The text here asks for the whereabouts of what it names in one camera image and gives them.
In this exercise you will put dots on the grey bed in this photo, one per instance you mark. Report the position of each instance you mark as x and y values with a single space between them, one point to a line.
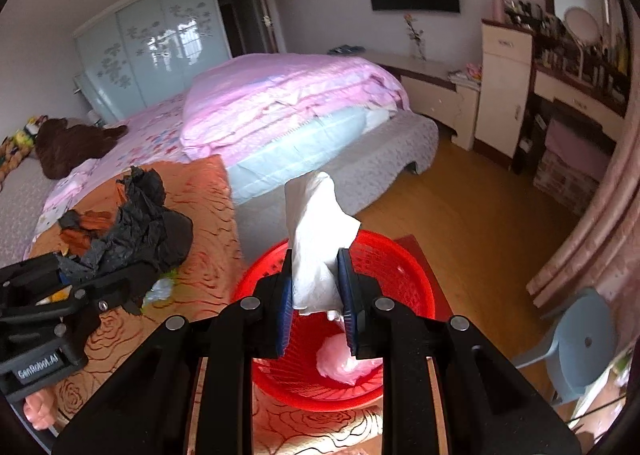
350 170

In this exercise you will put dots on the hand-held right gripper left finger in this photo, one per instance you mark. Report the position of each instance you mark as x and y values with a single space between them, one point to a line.
283 307

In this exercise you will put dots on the person's left hand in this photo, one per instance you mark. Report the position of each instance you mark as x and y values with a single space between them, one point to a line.
39 412

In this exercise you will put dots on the pink crumpled tissue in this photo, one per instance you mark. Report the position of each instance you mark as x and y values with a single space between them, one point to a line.
340 360

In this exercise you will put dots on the brown plush toy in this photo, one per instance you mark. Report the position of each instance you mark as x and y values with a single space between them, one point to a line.
70 145

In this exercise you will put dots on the row of cosmetic bottles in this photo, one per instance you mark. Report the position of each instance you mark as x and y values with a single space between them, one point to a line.
600 67

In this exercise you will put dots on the round white makeup mirror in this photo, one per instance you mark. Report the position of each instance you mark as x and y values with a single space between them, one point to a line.
582 27

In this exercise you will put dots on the stack of books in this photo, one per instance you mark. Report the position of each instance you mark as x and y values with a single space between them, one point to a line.
465 75

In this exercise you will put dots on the yellow plush toy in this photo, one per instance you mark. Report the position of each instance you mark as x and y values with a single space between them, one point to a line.
20 140

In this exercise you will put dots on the white tissue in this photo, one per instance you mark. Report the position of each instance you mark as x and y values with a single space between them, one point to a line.
312 245

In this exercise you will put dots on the dressing table with mirror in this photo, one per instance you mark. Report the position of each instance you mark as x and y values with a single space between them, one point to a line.
575 100

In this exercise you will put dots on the brown wrapper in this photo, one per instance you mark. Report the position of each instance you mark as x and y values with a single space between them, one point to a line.
84 230

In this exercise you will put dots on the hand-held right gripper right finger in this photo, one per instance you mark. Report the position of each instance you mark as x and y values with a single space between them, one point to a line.
347 307

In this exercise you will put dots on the pink curtain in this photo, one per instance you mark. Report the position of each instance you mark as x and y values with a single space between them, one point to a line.
595 235

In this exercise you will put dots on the blue plastic stool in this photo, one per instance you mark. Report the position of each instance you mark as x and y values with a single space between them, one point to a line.
585 340

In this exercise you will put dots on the pink floral bedsheet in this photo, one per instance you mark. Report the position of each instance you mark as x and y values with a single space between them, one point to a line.
155 130

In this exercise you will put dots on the tall cream cabinet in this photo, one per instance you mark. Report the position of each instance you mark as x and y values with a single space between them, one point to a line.
502 85

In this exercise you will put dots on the brown room door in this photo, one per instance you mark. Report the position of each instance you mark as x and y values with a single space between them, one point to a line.
267 10

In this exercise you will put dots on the clear crumpled plastic wrapper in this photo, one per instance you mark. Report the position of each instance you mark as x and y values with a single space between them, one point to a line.
160 291

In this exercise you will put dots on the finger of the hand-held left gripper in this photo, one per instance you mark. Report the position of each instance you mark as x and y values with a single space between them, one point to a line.
30 270
107 297

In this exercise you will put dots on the yellow sponge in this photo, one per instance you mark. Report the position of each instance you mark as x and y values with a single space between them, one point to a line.
56 296

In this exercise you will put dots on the glass-door wardrobe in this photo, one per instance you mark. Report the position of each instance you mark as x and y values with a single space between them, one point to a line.
150 45

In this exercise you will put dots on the pink folded quilt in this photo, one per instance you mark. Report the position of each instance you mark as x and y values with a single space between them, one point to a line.
280 90

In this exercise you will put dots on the low cream cabinet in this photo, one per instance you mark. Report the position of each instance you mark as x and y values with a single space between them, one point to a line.
440 90

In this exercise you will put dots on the orange rose-patterned blanket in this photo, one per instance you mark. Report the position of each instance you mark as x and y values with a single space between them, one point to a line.
200 215

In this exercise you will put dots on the light blue folded blanket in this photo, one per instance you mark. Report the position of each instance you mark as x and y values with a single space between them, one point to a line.
300 150

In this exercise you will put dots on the black plastic bag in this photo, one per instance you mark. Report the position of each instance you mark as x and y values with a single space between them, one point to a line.
140 230

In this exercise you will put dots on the cushioned vanity stool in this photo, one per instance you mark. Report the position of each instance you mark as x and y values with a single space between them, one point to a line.
570 155

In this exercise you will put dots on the flower in glass vase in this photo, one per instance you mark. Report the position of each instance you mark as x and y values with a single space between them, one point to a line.
417 42

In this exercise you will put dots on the pink thermos bottle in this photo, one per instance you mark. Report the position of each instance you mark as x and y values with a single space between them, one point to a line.
496 2

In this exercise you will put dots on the red plastic basket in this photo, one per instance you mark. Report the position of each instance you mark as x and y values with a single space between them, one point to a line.
400 275

